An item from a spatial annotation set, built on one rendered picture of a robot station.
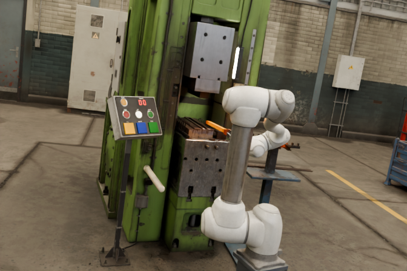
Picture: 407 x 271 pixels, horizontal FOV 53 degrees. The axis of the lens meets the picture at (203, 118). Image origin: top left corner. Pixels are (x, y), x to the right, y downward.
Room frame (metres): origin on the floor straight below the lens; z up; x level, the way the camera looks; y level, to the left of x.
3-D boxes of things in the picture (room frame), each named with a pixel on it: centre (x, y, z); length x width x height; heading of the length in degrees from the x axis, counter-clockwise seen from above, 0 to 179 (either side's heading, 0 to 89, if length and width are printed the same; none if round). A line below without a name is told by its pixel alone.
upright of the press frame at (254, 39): (3.49, -0.21, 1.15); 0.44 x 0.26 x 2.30; 22
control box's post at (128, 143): (2.73, 0.49, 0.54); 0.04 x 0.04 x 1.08; 22
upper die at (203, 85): (3.21, 0.08, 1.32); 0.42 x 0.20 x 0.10; 22
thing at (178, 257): (2.97, -0.01, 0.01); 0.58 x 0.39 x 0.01; 112
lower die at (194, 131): (3.21, 0.08, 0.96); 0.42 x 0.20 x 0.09; 22
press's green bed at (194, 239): (3.24, 0.04, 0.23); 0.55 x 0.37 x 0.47; 22
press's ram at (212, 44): (3.22, 0.04, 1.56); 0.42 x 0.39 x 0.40; 22
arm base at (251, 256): (1.89, -0.40, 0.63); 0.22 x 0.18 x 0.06; 121
